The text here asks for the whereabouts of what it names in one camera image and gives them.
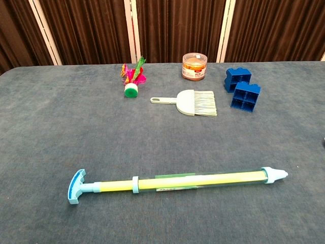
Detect yellow and blue water pump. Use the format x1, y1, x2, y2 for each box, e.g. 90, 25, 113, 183
68, 166, 289, 205

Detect white hand brush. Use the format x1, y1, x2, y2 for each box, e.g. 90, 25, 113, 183
149, 89, 218, 117

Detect blue building block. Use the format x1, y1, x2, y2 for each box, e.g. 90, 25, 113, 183
223, 67, 252, 94
230, 81, 262, 113

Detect brown curtain partition panel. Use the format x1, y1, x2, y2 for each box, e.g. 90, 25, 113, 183
27, 0, 135, 66
0, 0, 63, 76
215, 0, 325, 64
131, 0, 232, 64

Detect clear round jar orange contents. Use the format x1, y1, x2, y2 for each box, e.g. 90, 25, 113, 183
182, 52, 208, 82

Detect colourful feather shuttlecock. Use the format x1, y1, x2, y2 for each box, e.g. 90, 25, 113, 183
120, 56, 147, 99

